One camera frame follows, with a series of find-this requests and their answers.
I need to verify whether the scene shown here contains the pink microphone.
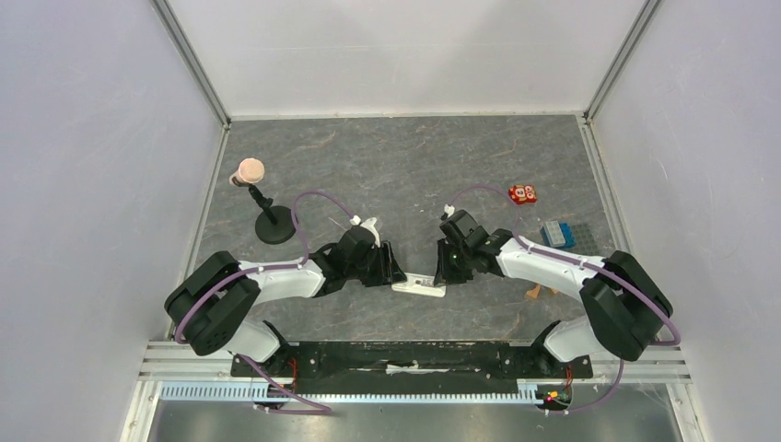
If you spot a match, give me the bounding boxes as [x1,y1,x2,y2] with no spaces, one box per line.
[228,157,265,187]

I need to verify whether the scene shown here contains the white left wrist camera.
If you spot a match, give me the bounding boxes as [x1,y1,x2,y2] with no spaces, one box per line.
[349,215,381,247]

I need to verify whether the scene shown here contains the white slotted cable duct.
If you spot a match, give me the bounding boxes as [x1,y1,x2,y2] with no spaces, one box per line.
[159,381,540,404]

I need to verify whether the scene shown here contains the white remote control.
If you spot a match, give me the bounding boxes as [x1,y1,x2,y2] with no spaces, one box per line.
[391,273,446,298]

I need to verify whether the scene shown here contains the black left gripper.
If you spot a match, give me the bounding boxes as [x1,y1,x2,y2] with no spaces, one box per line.
[346,240,407,288]

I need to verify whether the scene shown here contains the wooden toy piece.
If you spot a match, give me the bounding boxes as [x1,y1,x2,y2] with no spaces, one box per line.
[524,285,559,299]

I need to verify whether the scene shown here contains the grey studded baseplate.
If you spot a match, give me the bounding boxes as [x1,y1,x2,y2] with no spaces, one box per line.
[567,223,604,256]

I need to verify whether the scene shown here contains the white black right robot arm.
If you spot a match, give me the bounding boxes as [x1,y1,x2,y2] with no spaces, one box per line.
[435,205,681,376]

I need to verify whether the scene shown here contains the blue grey toy brick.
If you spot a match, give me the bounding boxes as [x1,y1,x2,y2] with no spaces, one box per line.
[541,221,577,250]

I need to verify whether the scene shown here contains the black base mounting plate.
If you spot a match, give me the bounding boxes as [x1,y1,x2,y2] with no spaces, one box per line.
[261,341,593,395]

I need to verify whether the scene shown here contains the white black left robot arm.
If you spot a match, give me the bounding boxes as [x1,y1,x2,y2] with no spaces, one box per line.
[164,227,407,376]

